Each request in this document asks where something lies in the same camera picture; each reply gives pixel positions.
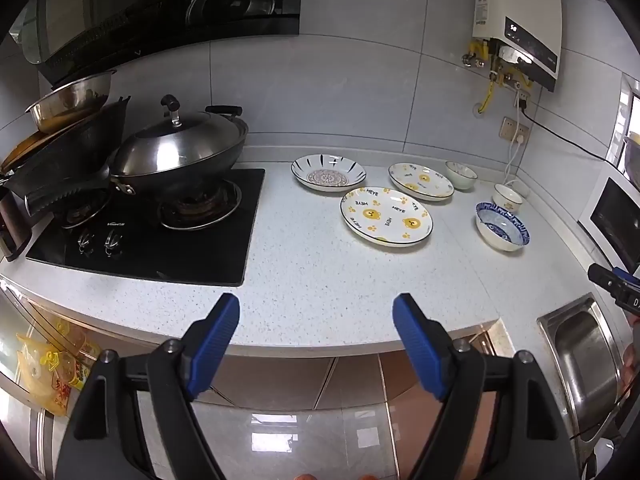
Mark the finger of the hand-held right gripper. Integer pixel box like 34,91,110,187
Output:
587,264,630,306

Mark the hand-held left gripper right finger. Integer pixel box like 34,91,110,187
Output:
391,292,583,480

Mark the black glass gas stove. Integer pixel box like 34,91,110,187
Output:
26,167,266,287

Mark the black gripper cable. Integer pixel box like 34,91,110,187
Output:
574,394,632,438

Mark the black range hood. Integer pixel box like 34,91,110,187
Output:
9,0,305,87

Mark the stainless steel sink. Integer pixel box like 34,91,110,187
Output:
537,293,634,442

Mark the black frying pan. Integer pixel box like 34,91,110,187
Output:
0,96,132,217

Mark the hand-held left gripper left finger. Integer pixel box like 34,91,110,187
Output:
55,292,241,480

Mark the white plate with striped rim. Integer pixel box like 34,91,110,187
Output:
291,154,367,192

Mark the window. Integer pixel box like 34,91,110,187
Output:
607,73,640,162

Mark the white bowl with gold pattern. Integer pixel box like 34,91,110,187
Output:
492,183,524,214

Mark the white power cable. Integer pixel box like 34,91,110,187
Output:
502,135,531,197

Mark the beige wall socket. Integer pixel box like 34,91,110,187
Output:
499,116,532,144

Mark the stainless steel basin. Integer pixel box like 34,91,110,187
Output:
26,69,117,134

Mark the steel wok lid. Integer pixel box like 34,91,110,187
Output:
110,94,246,177

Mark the yellow plastic bag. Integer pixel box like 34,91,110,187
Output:
17,319,102,417

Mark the blue floral bowl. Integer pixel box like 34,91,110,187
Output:
475,202,530,253

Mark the small pale ceramic bowl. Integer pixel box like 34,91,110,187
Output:
445,161,478,191

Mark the black wok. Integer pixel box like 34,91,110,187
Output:
108,104,250,197

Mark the white microwave oven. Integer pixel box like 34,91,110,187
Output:
578,175,640,267

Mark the person's right hand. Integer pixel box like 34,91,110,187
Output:
622,344,640,397

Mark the yellow gas hose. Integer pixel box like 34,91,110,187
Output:
479,79,502,114

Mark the white water heater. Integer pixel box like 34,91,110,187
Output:
472,0,564,94

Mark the black power cable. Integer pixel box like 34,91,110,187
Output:
517,100,622,167

